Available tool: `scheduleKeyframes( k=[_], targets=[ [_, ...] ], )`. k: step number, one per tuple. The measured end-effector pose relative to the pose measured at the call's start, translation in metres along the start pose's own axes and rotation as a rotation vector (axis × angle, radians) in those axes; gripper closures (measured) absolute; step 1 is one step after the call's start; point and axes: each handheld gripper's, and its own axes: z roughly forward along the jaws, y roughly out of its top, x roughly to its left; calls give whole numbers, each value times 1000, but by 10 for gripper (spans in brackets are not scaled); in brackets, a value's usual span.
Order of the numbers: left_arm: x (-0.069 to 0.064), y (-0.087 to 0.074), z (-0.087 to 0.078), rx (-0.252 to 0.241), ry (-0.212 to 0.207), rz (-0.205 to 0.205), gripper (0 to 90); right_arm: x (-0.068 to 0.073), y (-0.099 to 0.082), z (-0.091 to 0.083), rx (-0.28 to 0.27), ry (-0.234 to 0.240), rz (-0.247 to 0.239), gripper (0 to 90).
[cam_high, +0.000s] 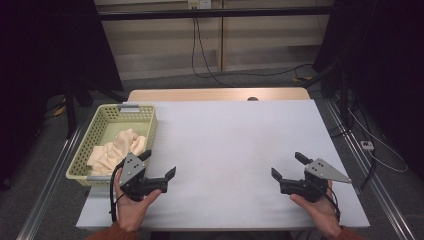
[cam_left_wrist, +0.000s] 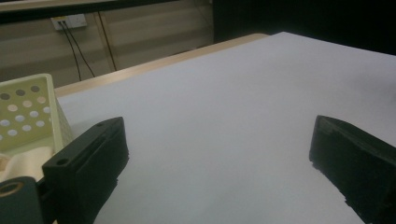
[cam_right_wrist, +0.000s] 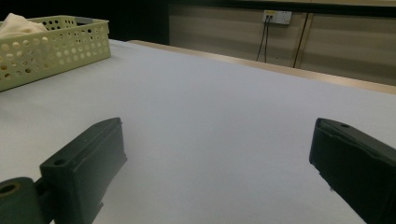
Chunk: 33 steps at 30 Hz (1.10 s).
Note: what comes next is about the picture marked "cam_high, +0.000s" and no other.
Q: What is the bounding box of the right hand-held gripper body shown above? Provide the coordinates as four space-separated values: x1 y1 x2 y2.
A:
279 157 352 204

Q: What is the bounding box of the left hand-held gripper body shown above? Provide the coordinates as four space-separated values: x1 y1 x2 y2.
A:
118 152 168 203

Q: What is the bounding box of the cream cloth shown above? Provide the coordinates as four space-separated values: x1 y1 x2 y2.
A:
86 128 148 177

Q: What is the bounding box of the pale green perforated plastic basket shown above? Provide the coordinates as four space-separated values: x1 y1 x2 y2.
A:
65 103 158 187

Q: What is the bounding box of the person's right hand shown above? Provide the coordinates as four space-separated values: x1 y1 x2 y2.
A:
289 179 343 238

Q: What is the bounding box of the person's left hand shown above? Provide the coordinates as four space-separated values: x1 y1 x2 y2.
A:
114 168 163 233

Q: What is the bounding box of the white table cover board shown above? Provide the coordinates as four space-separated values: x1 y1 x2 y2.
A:
75 99 371 232

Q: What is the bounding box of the black metal stand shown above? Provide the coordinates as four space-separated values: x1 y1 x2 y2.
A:
63 79 128 139
301 59 354 131

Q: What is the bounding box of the light wooden table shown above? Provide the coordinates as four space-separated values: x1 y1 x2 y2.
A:
127 87 311 102

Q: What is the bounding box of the dark curtain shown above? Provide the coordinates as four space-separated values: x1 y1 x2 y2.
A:
0 0 124 191
313 0 424 181

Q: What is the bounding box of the black horizontal metal bar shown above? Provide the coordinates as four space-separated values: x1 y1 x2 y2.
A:
98 6 334 22

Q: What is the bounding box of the left hand-held gripper black cable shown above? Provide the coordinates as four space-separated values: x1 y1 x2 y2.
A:
109 159 126 224

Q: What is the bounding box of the hand-held gripper black cable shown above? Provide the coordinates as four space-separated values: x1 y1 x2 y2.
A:
324 186 342 223
109 159 126 224

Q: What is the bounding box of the right hand-held gripper black cable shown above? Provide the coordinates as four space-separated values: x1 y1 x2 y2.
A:
324 186 342 223

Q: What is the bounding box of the black floor cable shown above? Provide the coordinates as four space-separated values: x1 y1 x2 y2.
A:
359 109 379 191

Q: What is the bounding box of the aluminium floor rail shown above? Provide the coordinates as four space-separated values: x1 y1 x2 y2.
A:
16 109 91 240
324 99 418 240

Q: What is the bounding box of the white floor cable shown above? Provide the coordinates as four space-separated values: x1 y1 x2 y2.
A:
346 108 409 174

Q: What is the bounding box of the black hanging wall cable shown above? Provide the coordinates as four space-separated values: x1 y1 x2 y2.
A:
194 16 231 88
191 16 314 80

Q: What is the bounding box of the white wall power outlet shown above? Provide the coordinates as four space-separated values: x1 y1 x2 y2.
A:
187 0 213 10

